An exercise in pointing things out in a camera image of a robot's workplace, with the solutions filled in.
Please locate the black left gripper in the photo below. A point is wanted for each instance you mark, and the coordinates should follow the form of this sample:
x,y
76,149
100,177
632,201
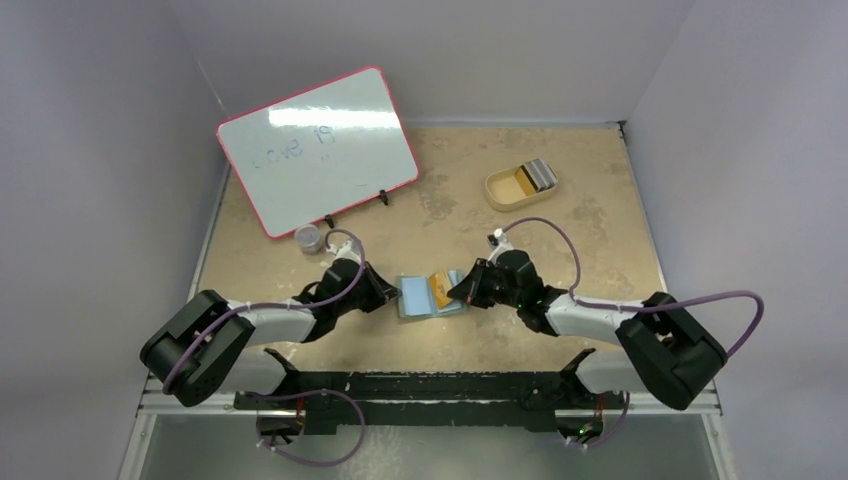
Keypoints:
x,y
380,291

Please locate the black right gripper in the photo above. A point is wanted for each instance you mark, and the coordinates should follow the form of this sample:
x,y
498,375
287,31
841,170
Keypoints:
x,y
479,283

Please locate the teal leather card holder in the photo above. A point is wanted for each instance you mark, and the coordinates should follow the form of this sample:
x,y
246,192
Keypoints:
x,y
418,301

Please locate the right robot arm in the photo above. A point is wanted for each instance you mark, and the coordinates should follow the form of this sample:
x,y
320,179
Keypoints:
x,y
655,348

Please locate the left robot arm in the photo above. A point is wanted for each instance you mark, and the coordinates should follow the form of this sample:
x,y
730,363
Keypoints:
x,y
217,345

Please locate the stack of cards in tray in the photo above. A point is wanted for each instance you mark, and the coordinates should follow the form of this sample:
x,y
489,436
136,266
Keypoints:
x,y
535,176

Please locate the small silver tin can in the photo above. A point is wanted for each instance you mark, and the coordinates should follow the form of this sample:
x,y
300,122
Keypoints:
x,y
309,239

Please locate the beige oval tray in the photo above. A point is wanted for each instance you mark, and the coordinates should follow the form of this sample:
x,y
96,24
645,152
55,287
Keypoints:
x,y
512,188

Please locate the pink framed whiteboard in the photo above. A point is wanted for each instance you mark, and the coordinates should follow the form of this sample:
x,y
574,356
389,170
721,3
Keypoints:
x,y
319,152

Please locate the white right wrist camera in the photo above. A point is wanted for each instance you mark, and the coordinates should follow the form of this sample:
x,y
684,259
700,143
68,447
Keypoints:
x,y
499,244

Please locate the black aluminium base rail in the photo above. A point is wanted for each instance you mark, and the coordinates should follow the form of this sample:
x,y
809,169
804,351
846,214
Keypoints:
x,y
320,402

